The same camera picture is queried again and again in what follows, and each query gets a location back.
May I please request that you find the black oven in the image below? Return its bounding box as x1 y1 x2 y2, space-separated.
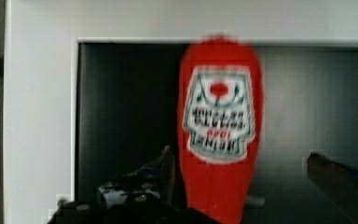
3 0 358 224

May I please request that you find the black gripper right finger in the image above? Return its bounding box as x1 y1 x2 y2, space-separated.
307 152 358 224

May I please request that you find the red ketchup bottle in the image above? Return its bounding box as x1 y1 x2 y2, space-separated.
177 37 264 224

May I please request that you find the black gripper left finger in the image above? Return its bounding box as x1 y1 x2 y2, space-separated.
97 145 175 209

